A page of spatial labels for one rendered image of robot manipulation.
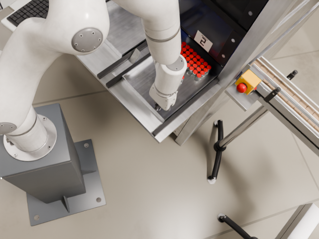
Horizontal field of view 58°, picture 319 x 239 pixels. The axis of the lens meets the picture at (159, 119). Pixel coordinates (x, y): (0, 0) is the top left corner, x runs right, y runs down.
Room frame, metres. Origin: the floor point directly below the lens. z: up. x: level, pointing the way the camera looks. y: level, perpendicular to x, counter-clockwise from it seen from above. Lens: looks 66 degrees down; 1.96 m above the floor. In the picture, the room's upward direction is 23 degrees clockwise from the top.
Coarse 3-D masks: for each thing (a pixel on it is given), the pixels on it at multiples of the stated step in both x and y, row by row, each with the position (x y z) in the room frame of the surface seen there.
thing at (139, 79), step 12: (144, 60) 0.71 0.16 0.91; (132, 72) 0.64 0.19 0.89; (144, 72) 0.67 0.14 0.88; (132, 84) 0.59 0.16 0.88; (144, 84) 0.61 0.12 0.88; (180, 84) 0.69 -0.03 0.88; (192, 84) 0.71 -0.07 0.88; (204, 84) 0.73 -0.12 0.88; (144, 96) 0.56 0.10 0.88; (180, 96) 0.63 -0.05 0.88; (192, 96) 0.63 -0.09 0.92
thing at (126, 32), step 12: (108, 12) 0.90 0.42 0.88; (120, 12) 0.92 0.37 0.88; (120, 24) 0.86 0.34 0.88; (132, 24) 0.89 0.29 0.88; (108, 36) 0.77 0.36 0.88; (120, 36) 0.80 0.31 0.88; (132, 36) 0.82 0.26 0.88; (144, 36) 0.85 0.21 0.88; (120, 48) 0.74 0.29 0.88; (132, 48) 0.75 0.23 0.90
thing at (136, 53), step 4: (136, 48) 0.73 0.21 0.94; (136, 52) 0.72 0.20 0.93; (140, 52) 0.72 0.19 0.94; (132, 56) 0.71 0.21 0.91; (136, 56) 0.71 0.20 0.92; (132, 60) 0.70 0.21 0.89; (124, 64) 0.67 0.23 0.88; (128, 64) 0.67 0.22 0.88; (120, 68) 0.64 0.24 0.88; (124, 68) 0.65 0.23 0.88; (112, 72) 0.61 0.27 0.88; (116, 72) 0.62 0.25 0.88; (120, 72) 0.62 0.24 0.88
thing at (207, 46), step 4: (200, 32) 0.85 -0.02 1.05; (196, 36) 0.85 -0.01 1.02; (200, 36) 0.84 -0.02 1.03; (204, 36) 0.84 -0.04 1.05; (196, 40) 0.85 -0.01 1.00; (200, 40) 0.84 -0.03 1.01; (204, 40) 0.83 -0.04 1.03; (208, 40) 0.83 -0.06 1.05; (200, 44) 0.84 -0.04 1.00; (204, 44) 0.83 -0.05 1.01; (208, 44) 0.82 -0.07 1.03; (212, 44) 0.82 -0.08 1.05; (204, 48) 0.83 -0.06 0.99; (208, 48) 0.82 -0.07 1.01
